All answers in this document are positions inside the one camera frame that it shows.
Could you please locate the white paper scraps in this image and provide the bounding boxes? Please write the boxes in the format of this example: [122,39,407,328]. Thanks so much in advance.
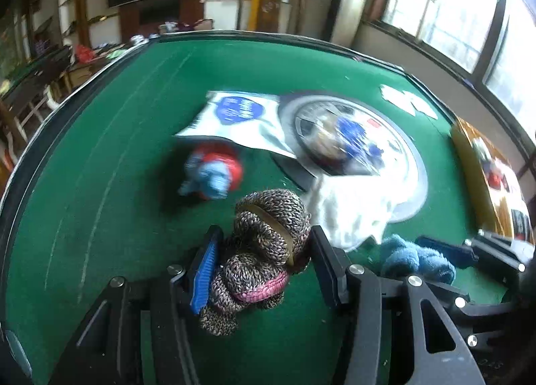
[402,94,438,120]

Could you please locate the yellow cardboard box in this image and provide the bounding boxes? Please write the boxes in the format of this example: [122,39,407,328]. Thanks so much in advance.
[450,116,536,243]

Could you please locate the blue flower print tissue pack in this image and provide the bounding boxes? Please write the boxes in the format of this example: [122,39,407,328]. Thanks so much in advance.
[471,137,497,166]

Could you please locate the wooden television cabinet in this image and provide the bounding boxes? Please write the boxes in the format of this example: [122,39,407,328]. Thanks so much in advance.
[119,0,207,31]

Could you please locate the red and blue soft bundle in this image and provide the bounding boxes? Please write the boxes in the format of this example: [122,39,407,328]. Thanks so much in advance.
[483,159,510,192]

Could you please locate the dark side table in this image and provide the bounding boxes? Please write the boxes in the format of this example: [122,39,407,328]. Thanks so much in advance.
[0,47,74,95]

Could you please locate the brown knit sock bundle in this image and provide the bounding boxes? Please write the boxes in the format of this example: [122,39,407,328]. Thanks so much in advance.
[199,189,313,336]

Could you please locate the white packet with blue label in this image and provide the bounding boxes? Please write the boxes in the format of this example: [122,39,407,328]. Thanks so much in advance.
[174,91,296,159]

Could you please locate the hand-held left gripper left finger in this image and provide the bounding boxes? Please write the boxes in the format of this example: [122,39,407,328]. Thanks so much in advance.
[48,226,223,385]

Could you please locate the large barred window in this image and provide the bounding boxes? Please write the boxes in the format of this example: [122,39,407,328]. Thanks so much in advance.
[364,0,536,135]

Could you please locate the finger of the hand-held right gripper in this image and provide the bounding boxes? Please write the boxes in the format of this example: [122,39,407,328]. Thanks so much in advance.
[416,235,480,269]
[431,284,520,352]

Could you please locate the green felt mahjong table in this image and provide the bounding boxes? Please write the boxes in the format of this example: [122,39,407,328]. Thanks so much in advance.
[0,29,536,385]

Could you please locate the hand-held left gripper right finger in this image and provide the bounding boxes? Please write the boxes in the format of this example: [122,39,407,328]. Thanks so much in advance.
[310,226,486,385]

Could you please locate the red and blue sock bundle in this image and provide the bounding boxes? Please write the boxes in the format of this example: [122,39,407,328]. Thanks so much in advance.
[178,142,244,201]

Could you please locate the red plastic bag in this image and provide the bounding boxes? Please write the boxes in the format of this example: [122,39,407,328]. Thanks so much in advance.
[74,44,96,63]

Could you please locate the blue fluffy sock bundle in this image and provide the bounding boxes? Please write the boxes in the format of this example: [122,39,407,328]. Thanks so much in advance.
[380,234,457,285]

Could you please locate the white cloth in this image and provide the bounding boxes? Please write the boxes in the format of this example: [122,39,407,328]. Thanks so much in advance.
[304,176,398,252]

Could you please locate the clear plastic packet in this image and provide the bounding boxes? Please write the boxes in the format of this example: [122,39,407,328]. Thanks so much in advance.
[295,104,386,176]

